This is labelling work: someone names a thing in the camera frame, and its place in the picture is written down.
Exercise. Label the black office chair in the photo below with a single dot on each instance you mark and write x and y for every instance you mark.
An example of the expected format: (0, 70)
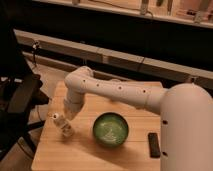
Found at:
(20, 91)

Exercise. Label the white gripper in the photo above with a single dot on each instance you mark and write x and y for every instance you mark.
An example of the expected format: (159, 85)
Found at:
(71, 113)

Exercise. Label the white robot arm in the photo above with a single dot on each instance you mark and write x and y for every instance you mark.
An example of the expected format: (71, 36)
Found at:
(185, 110)

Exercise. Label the green bowl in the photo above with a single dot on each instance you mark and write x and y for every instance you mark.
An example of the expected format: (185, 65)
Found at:
(110, 129)

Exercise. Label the black rectangular remote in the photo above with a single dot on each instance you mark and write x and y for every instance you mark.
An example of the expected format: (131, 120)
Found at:
(154, 145)

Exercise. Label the small clear plastic bottle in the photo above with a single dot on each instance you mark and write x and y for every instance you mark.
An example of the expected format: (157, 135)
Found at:
(61, 122)

